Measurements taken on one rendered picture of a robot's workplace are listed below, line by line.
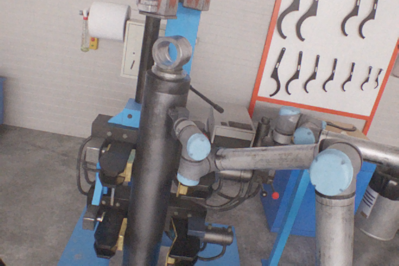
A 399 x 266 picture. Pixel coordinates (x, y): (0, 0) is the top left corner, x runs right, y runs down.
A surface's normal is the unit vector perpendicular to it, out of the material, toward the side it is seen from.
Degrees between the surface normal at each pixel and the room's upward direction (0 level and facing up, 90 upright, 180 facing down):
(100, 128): 90
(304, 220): 90
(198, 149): 85
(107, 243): 0
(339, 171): 83
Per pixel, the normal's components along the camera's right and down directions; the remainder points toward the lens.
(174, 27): 0.02, 0.36
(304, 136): -0.56, 0.21
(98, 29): -0.04, 0.64
